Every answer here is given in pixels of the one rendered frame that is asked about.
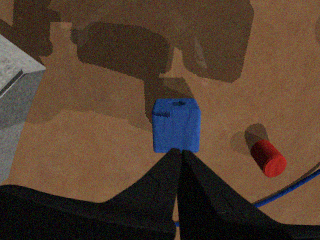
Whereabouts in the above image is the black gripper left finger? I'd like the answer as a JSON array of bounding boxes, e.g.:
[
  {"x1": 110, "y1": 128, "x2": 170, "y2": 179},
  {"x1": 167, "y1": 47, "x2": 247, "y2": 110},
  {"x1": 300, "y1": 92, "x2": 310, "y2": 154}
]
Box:
[{"x1": 0, "y1": 148, "x2": 183, "y2": 240}]

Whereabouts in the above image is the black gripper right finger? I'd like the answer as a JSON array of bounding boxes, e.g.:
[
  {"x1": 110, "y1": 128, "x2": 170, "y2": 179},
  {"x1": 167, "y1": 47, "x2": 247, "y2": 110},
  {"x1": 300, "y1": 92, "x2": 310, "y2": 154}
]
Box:
[{"x1": 176, "y1": 149, "x2": 320, "y2": 240}]

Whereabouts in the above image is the thin wooden stick with blue end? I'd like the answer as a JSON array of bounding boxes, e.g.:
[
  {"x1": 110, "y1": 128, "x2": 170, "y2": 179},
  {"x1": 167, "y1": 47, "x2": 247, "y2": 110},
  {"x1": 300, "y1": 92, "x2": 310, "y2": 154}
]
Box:
[{"x1": 253, "y1": 169, "x2": 320, "y2": 208}]

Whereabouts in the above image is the dark red cylinder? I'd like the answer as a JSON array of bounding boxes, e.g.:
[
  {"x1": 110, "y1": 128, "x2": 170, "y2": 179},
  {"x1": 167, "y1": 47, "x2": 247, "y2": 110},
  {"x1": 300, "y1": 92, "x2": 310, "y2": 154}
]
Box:
[{"x1": 251, "y1": 140, "x2": 287, "y2": 177}]

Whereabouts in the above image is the blue square block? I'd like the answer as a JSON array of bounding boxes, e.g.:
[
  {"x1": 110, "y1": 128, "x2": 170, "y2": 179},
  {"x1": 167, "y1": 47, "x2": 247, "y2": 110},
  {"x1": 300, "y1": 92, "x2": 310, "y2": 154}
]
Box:
[{"x1": 152, "y1": 99, "x2": 201, "y2": 153}]

